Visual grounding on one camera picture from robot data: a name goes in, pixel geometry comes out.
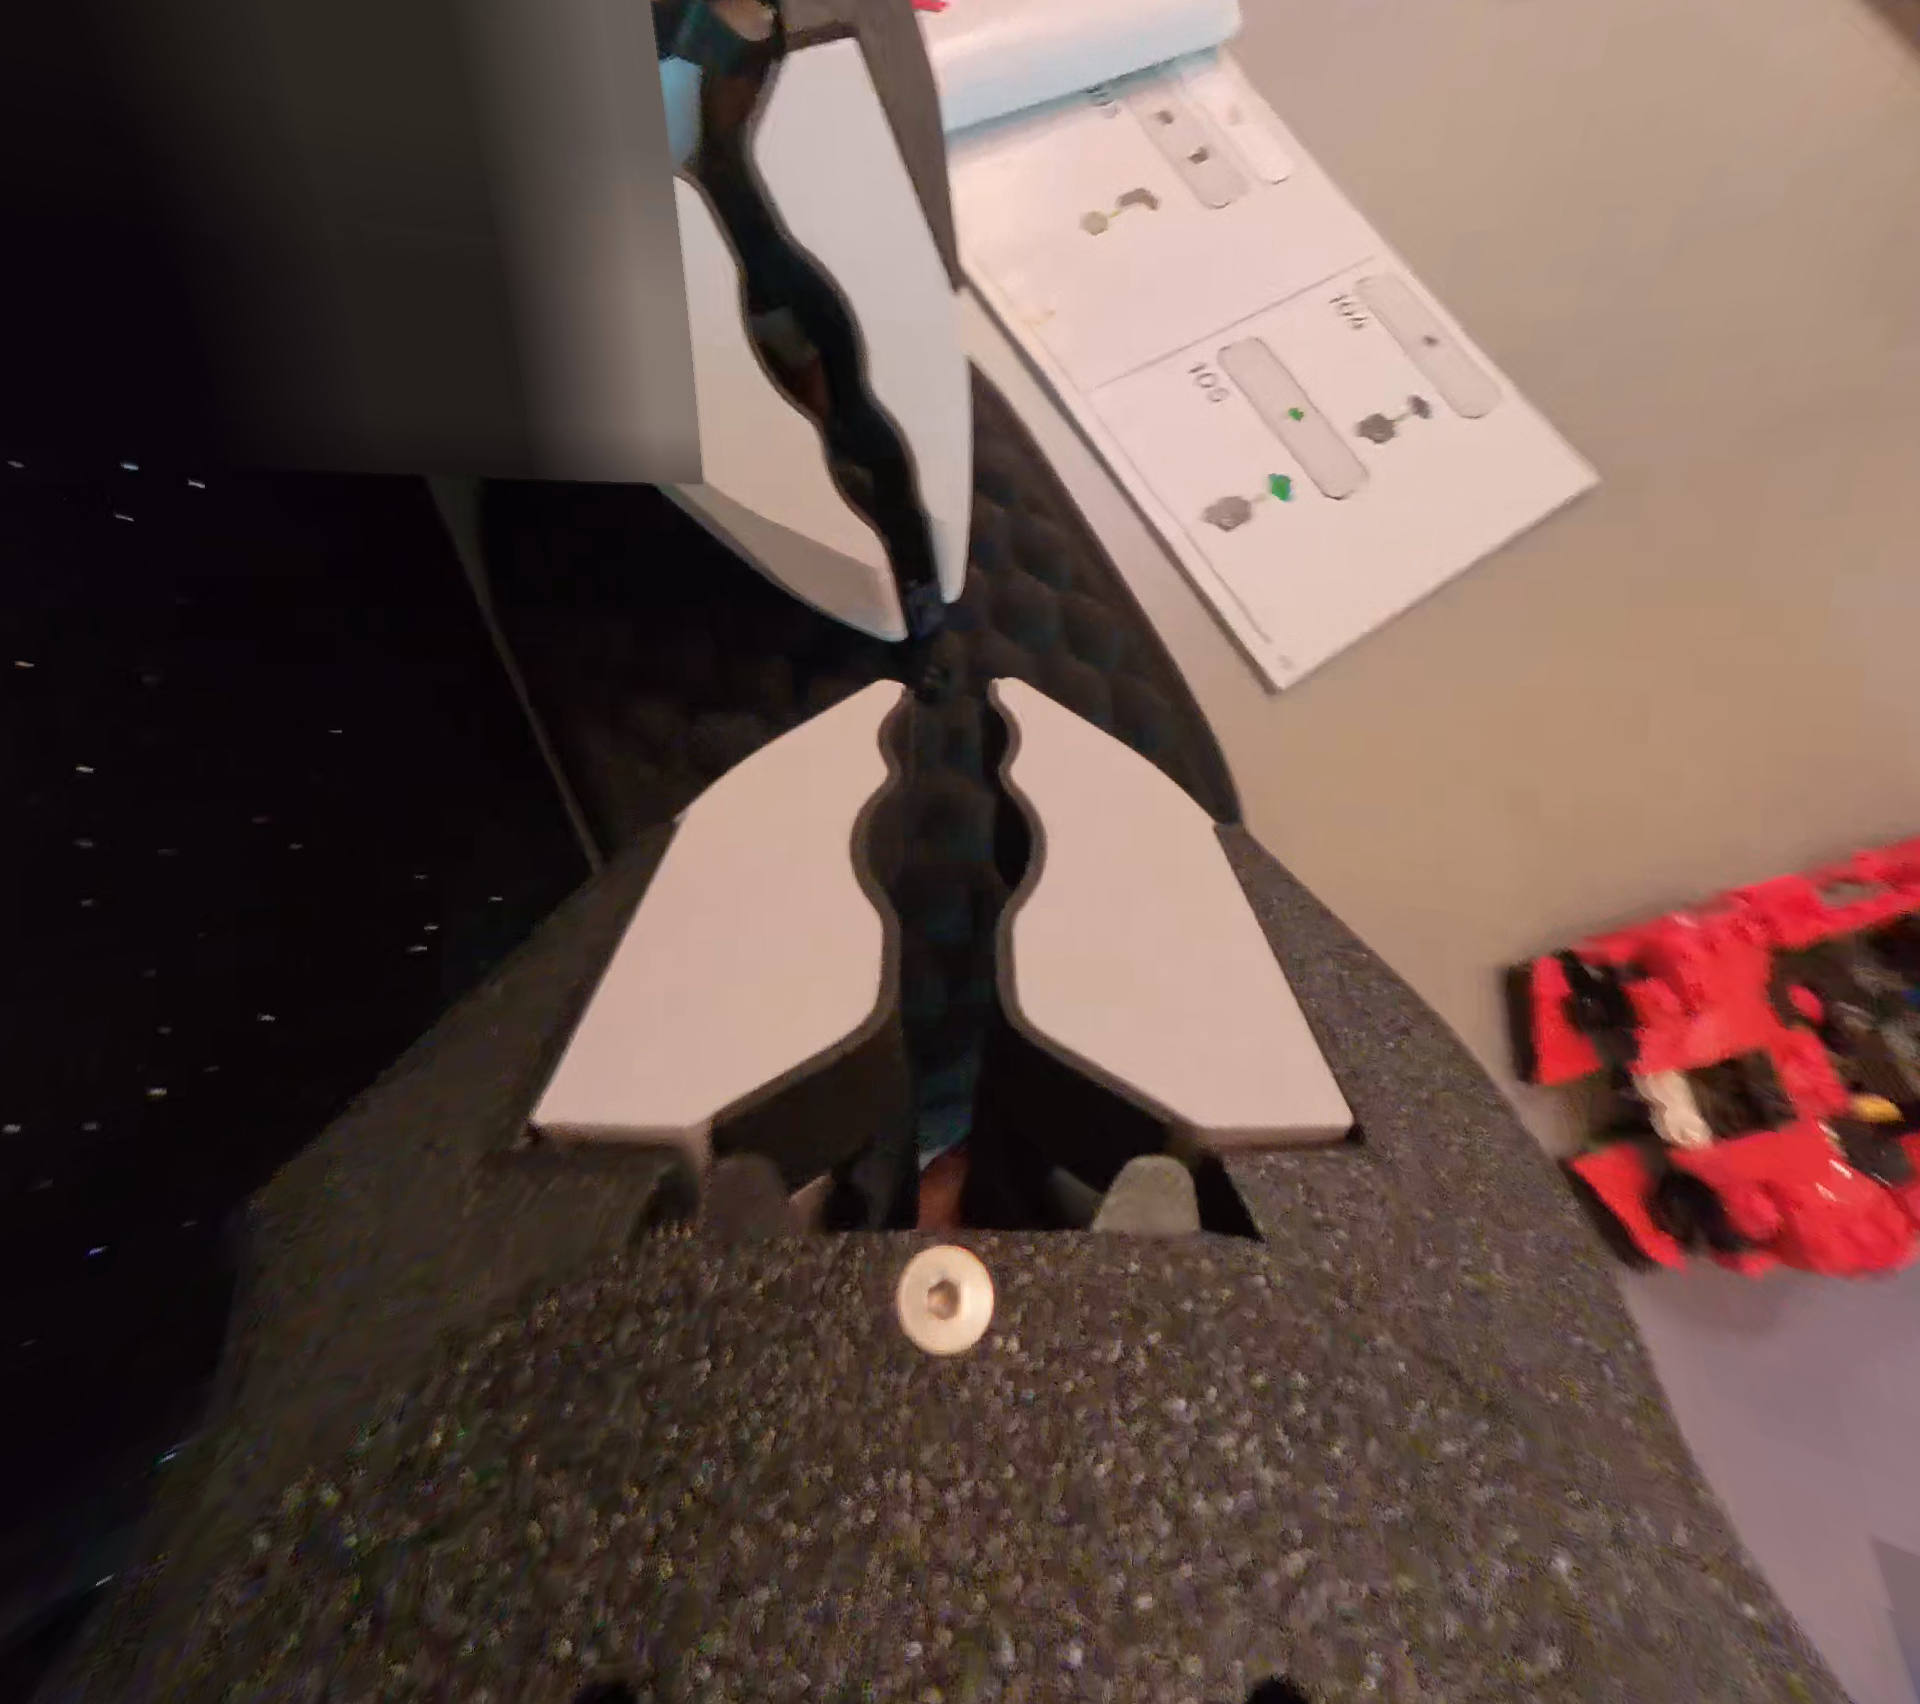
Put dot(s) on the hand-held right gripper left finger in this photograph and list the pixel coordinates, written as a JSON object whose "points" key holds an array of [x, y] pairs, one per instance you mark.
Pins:
{"points": [[720, 968]]}

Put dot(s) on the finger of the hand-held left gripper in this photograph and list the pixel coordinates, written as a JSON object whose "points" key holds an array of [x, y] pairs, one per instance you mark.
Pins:
{"points": [[885, 279], [765, 505]]}

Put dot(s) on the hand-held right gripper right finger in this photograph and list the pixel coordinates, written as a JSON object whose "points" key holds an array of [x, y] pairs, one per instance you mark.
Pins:
{"points": [[1171, 968]]}

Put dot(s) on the small black lego piece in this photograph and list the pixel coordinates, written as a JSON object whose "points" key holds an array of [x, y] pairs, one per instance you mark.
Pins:
{"points": [[926, 625]]}

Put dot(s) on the lego instruction booklet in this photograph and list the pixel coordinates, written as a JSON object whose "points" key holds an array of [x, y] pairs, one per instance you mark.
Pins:
{"points": [[1275, 309]]}

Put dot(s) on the red lego car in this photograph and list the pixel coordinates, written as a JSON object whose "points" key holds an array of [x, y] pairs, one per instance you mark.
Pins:
{"points": [[1741, 1075]]}

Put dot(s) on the black dimpled cushion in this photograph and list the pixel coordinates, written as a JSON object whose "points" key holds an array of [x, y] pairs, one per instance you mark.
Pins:
{"points": [[1088, 685]]}

